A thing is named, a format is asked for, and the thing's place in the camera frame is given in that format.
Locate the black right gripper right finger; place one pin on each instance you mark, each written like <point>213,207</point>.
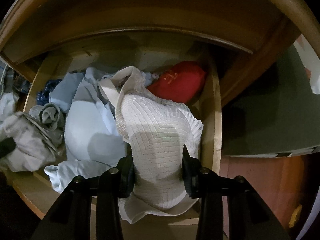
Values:
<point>198,181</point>

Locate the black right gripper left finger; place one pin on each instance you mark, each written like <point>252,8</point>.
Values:
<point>118,181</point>

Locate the white textured knit underwear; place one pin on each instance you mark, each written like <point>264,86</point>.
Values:
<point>158,131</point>

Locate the red underwear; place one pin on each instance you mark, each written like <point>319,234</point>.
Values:
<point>181,83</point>

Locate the light blue underwear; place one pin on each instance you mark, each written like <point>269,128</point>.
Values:
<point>93,143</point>

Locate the dark blue speckled underwear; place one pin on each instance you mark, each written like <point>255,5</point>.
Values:
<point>42,97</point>

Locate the wooden drawer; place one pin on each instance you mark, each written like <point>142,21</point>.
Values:
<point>150,51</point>

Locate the white rolled socks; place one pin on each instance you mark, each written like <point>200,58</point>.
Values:
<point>25,144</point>

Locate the grey rolled socks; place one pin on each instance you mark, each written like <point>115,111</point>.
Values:
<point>51,119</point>

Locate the light blue folded cloth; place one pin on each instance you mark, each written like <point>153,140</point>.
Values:
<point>64,92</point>

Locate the white green patterned cloth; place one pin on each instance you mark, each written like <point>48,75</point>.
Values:
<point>8,109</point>

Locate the grey plaid cloth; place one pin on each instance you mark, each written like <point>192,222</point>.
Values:
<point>7,78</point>

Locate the brown wooden nightstand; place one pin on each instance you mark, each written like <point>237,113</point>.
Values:
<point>261,28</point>

